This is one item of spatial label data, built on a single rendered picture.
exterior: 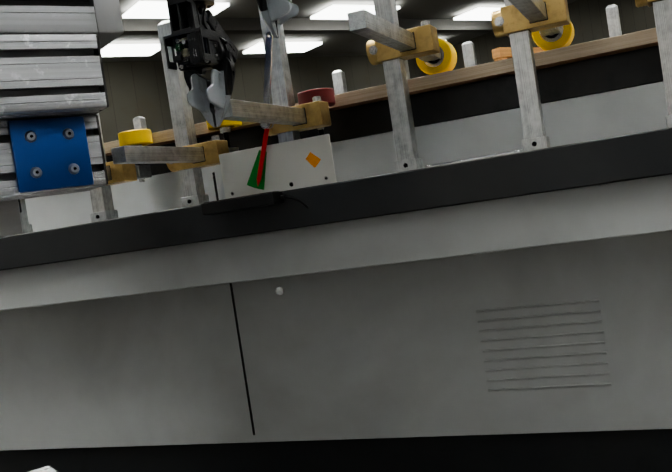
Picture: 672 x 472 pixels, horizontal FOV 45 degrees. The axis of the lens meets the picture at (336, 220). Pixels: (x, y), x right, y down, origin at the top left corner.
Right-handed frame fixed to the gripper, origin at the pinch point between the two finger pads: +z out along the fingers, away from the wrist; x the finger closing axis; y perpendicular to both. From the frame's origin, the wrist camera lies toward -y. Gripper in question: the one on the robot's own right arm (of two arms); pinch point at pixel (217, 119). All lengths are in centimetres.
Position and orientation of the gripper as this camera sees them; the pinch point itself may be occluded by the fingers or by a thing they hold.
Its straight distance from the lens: 138.3
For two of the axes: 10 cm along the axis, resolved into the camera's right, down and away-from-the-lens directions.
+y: -3.7, 0.7, -9.2
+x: 9.2, -1.3, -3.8
